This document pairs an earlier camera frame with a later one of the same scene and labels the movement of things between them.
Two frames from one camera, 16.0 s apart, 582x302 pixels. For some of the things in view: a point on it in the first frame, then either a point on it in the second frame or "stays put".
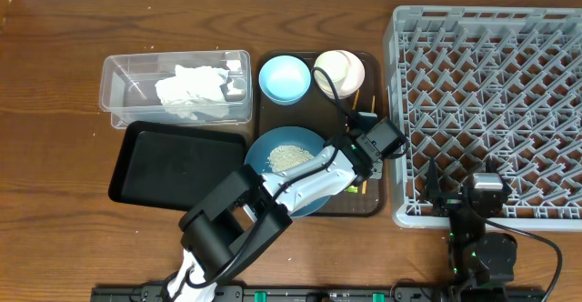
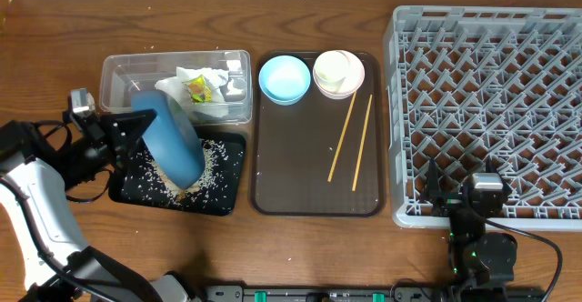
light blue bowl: (285, 79) stays put
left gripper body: (354, 144) to (80, 161)
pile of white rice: (283, 156) to (212, 151)
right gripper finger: (491, 164) stays put
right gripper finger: (433, 180) stays put
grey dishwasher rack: (487, 89) stays put
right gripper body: (447, 205) stays put
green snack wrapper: (352, 189) to (198, 89)
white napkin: (195, 92) stays put
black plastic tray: (173, 166) stays put
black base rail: (329, 294) stays put
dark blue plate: (271, 149) to (171, 138)
